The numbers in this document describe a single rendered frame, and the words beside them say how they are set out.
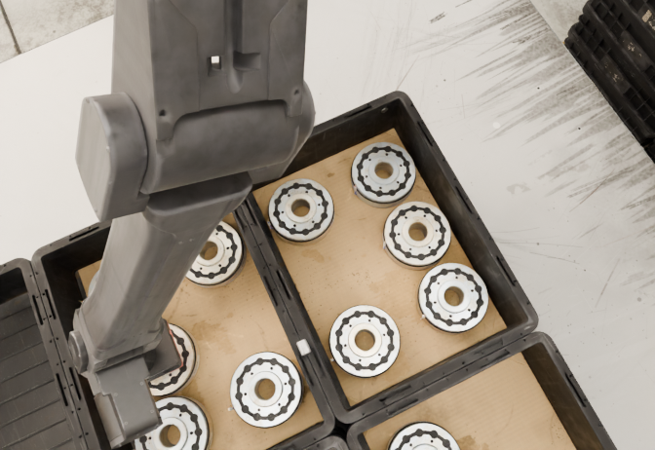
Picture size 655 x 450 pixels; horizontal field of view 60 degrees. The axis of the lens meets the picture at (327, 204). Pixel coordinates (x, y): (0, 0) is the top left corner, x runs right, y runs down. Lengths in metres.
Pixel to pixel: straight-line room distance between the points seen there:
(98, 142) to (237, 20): 0.08
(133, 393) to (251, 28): 0.48
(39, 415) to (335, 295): 0.47
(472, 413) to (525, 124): 0.56
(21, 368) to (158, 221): 0.71
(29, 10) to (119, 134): 2.18
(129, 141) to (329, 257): 0.66
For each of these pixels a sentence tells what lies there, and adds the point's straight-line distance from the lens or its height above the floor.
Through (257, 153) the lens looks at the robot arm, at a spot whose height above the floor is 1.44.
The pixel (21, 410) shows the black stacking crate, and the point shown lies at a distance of 0.99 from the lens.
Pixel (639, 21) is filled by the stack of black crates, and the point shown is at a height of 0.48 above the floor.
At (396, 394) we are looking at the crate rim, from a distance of 0.77.
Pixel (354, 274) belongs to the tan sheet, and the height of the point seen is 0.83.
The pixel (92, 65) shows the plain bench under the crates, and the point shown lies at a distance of 1.29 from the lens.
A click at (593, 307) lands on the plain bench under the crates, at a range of 1.10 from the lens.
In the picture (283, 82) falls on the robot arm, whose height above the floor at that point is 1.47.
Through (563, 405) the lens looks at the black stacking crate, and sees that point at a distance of 0.88.
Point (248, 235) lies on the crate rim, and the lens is 0.81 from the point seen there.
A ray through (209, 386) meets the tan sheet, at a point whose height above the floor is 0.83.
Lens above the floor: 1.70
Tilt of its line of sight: 72 degrees down
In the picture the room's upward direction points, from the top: 6 degrees counter-clockwise
